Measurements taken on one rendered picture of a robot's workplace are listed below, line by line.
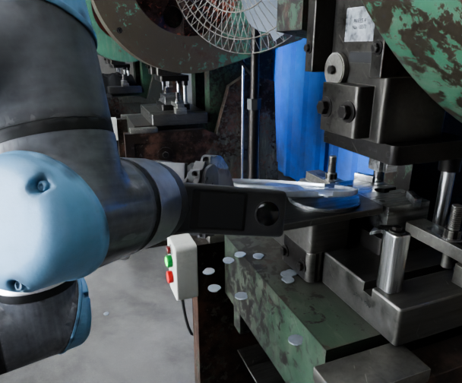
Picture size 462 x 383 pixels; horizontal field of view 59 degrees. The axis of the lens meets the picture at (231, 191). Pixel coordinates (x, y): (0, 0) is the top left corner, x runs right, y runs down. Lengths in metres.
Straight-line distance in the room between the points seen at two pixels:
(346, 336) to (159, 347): 1.07
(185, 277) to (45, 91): 0.72
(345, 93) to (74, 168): 0.52
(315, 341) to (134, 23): 1.57
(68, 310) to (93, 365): 0.90
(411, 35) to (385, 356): 0.42
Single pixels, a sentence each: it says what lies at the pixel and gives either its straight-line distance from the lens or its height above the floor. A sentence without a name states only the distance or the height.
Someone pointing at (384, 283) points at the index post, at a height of 0.72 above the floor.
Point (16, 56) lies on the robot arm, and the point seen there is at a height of 1.03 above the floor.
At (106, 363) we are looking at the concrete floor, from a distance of 1.60.
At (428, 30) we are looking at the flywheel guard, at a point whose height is 1.04.
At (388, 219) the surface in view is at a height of 0.76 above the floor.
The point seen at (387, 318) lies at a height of 0.68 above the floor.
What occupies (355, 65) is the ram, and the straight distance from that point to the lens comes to 0.72.
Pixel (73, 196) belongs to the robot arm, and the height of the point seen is 0.96.
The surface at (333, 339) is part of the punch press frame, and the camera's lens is 0.63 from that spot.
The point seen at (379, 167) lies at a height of 0.83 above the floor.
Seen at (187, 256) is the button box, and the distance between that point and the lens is 0.90.
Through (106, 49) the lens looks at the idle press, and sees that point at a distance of 3.63.
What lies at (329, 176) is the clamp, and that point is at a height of 0.76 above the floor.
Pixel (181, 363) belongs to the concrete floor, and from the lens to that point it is 1.55.
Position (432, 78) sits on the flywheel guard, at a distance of 0.37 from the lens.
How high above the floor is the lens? 1.03
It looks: 19 degrees down
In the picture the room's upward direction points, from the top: straight up
